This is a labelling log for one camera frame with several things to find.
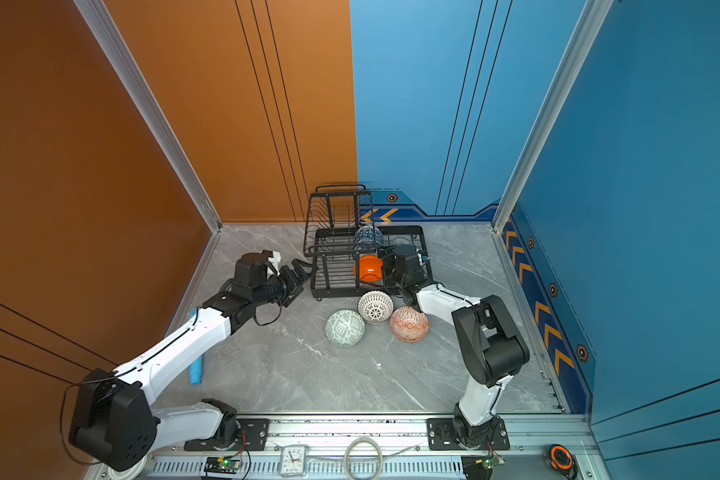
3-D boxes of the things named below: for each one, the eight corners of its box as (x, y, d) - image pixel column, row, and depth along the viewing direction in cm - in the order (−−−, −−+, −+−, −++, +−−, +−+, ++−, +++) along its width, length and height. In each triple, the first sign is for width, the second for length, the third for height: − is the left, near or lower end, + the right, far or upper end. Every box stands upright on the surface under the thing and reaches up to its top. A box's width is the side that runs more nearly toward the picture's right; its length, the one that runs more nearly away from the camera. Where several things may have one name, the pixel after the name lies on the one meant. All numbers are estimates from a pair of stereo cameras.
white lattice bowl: (354, 312, 97) (353, 304, 93) (371, 293, 102) (371, 284, 98) (380, 330, 93) (380, 322, 89) (396, 308, 98) (397, 300, 94)
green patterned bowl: (321, 334, 92) (318, 327, 88) (340, 310, 98) (339, 302, 94) (350, 354, 88) (349, 347, 84) (369, 327, 94) (369, 320, 90)
